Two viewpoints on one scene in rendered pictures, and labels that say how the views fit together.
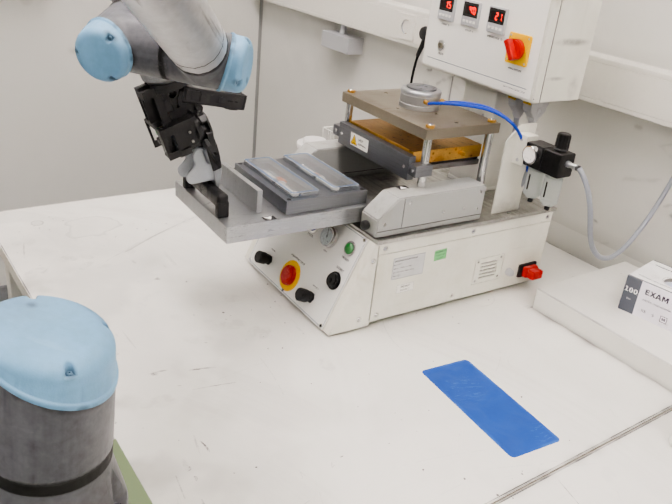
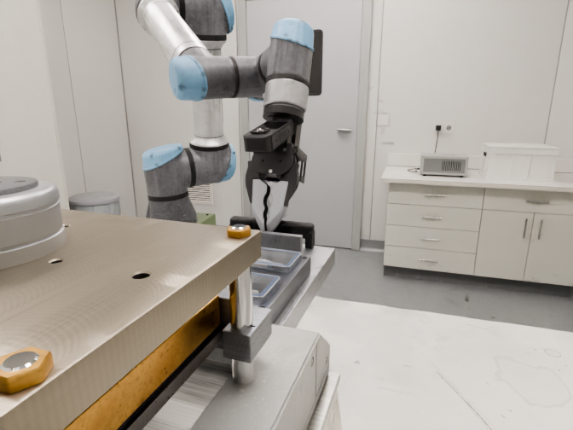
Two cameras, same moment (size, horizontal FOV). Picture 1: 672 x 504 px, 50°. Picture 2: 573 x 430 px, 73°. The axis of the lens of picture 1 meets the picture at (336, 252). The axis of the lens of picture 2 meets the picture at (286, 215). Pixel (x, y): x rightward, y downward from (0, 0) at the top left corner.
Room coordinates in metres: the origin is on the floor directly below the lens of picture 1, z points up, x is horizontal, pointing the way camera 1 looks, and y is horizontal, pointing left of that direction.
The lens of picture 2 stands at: (1.66, -0.11, 1.19)
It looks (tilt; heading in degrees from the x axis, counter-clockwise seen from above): 15 degrees down; 145
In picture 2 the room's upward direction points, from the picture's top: straight up
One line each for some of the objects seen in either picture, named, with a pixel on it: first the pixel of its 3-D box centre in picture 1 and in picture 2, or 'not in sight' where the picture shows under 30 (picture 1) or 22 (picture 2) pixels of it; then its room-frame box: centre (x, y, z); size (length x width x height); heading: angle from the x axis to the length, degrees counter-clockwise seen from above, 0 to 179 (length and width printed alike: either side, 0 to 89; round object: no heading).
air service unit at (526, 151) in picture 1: (542, 168); not in sight; (1.27, -0.36, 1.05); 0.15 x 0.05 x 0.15; 35
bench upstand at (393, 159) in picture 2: not in sight; (474, 162); (0.04, 2.77, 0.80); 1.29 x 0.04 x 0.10; 38
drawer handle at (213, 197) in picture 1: (204, 190); (270, 231); (1.12, 0.23, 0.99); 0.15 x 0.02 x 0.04; 35
